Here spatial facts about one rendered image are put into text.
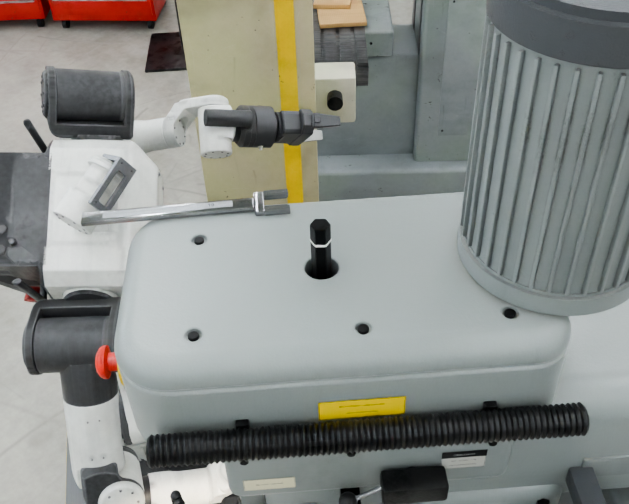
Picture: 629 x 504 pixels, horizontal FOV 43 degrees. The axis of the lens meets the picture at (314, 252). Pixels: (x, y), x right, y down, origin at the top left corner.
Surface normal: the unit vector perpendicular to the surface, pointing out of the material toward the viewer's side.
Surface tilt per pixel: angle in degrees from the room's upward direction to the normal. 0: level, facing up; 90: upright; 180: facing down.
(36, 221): 35
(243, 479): 90
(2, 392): 0
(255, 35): 90
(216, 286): 0
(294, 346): 9
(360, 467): 90
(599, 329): 0
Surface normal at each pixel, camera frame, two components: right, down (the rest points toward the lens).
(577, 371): -0.03, -0.69
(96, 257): 0.10, -0.24
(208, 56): 0.07, 0.67
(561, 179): -0.37, 0.63
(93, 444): 0.29, 0.31
